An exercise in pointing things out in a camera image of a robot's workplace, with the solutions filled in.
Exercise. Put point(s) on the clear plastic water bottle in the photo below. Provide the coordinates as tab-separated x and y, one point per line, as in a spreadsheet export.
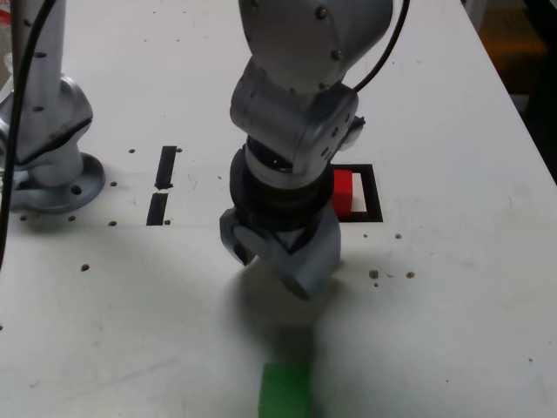
4	16

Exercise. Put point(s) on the black tape square outline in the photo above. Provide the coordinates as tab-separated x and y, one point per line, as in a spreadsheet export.
374	196

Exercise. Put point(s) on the black tape strip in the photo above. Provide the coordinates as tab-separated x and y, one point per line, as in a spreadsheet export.
157	209

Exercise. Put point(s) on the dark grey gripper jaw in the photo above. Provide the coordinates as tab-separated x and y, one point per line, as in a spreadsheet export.
227	231

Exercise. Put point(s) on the green cube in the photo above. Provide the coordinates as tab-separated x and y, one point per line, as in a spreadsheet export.
285	392

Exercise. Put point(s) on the red cube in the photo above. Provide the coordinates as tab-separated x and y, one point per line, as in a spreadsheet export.
343	191

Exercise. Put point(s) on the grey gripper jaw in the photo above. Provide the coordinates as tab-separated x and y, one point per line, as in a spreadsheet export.
313	257

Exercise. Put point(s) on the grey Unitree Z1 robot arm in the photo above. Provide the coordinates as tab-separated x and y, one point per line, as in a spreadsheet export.
283	43

